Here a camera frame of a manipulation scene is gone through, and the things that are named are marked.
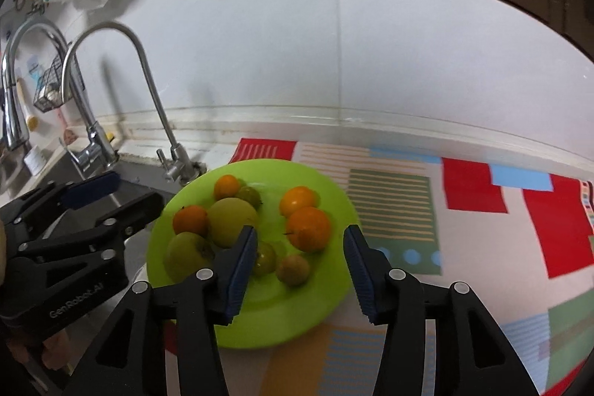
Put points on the stainless steel sink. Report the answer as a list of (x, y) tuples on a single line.
[(137, 186)]

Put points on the colourful patchwork mat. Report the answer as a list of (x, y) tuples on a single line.
[(464, 238)]

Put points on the chrome pull-down faucet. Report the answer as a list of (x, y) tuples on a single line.
[(95, 145)]

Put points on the green apple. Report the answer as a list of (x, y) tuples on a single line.
[(229, 215), (188, 254)]

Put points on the large orange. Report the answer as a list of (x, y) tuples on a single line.
[(308, 229)]

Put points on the green plastic plate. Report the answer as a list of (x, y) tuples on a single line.
[(278, 312)]

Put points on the small tan pear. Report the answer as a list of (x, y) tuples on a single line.
[(293, 270)]

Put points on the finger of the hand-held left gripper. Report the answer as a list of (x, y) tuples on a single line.
[(93, 187), (134, 212)]

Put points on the small green tangerine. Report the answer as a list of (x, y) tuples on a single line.
[(265, 257), (248, 195)]

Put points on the white cup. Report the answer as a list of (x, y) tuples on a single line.
[(35, 158)]

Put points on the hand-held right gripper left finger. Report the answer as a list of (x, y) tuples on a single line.
[(239, 280)]

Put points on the slim gooseneck faucet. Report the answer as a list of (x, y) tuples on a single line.
[(178, 154)]

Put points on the small yellowish orange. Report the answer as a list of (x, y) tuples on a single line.
[(299, 200)]

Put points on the person's left hand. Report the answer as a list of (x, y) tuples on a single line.
[(54, 345)]

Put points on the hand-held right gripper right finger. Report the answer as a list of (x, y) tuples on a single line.
[(366, 280)]

